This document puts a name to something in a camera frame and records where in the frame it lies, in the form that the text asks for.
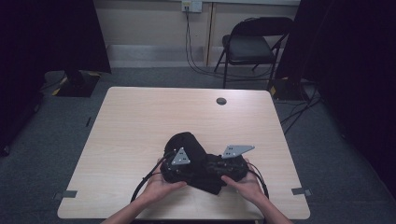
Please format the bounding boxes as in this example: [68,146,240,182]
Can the grey tape strip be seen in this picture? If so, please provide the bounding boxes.
[290,187,313,197]
[52,189,78,201]

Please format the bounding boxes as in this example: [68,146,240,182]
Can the wooden wall post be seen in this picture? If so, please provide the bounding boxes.
[203,3,217,67]

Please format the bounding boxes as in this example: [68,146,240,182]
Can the black floor cables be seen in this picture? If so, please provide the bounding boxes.
[279,79,322,135]

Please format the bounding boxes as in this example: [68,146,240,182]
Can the dark curtain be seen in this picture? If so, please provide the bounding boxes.
[275,0,396,198]
[0,0,112,157]

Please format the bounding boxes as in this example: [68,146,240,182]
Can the right hand-held gripper black cable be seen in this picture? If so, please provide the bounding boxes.
[247,161,271,200]

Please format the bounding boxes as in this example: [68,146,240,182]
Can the black pants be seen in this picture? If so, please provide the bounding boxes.
[160,131,250,197]

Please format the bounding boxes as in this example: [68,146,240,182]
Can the white wall outlet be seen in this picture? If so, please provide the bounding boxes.
[181,0,204,14]

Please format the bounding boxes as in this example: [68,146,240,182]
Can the person's right hand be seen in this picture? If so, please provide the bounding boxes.
[220,158,266,205]

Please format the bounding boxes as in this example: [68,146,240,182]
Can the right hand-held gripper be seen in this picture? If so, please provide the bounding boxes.
[214,144,256,184]

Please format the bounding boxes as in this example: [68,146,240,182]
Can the black stand base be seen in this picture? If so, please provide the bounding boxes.
[268,76,310,102]
[55,70,102,98]

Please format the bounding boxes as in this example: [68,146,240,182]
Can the black folding chair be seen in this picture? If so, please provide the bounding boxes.
[214,16,294,90]

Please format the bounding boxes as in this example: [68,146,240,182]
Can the person's left hand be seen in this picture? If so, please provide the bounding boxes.
[139,158,188,205]

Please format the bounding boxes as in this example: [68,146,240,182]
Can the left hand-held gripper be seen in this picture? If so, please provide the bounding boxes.
[160,147,191,184]

